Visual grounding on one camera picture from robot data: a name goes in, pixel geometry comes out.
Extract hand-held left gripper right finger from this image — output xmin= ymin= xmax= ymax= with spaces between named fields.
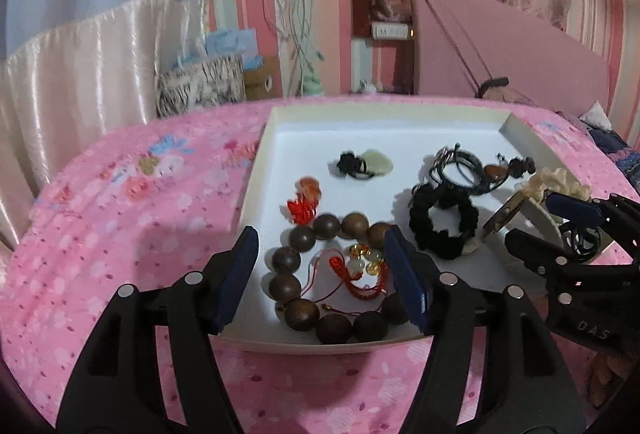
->
xmin=384 ymin=225 xmax=586 ymax=434

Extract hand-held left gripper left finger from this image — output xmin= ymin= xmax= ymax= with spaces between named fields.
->
xmin=56 ymin=227 xmax=260 ymax=434

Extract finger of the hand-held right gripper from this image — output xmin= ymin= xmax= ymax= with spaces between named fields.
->
xmin=546 ymin=193 xmax=640 ymax=260
xmin=504 ymin=228 xmax=581 ymax=285

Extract thin black cord loop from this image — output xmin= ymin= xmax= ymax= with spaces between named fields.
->
xmin=562 ymin=219 xmax=603 ymax=264

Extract cream scrunchie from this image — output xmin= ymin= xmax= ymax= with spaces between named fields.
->
xmin=520 ymin=167 xmax=593 ymax=215

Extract red string charm bracelet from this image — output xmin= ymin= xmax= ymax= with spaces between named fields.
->
xmin=317 ymin=241 xmax=391 ymax=315

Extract black braided bracelet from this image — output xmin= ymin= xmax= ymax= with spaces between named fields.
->
xmin=408 ymin=183 xmax=481 ymax=261

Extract white tray box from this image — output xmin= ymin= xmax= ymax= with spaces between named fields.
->
xmin=218 ymin=107 xmax=623 ymax=356

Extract person's right hand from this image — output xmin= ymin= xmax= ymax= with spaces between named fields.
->
xmin=587 ymin=350 xmax=631 ymax=410

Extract silver metal bangle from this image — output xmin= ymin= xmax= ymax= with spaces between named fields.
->
xmin=481 ymin=191 xmax=531 ymax=242

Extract red orange knot charm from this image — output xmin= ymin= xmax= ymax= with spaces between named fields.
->
xmin=286 ymin=177 xmax=321 ymax=225

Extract pink floral bedsheet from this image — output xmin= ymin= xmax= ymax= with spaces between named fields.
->
xmin=0 ymin=94 xmax=640 ymax=434

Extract black knot jade pendant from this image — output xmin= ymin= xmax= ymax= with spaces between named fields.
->
xmin=336 ymin=148 xmax=396 ymax=180

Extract brown cloth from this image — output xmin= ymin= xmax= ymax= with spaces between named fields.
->
xmin=487 ymin=84 xmax=536 ymax=105

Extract black white printed tote bag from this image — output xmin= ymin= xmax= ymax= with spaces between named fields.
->
xmin=156 ymin=54 xmax=246 ymax=115

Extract yellow brown storage box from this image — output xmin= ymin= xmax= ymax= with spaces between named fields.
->
xmin=242 ymin=57 xmax=282 ymax=100

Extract light blue gift bags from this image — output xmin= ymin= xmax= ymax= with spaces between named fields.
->
xmin=172 ymin=28 xmax=263 ymax=70

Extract white power strip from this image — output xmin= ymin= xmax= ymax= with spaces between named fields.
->
xmin=372 ymin=22 xmax=410 ymax=40

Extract cream satin curtain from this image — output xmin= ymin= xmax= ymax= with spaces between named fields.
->
xmin=0 ymin=0 xmax=211 ymax=250

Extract brown wooden bead bracelet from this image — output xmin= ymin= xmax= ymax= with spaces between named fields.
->
xmin=268 ymin=211 xmax=411 ymax=345

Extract brown bead cord charm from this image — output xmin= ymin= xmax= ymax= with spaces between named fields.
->
xmin=482 ymin=154 xmax=537 ymax=180

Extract black cord bracelets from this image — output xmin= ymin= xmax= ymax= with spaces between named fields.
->
xmin=430 ymin=145 xmax=493 ymax=189

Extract black strap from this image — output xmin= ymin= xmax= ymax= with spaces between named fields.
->
xmin=476 ymin=77 xmax=510 ymax=98

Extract white charging cables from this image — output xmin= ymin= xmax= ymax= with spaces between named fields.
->
xmin=270 ymin=0 xmax=326 ymax=95

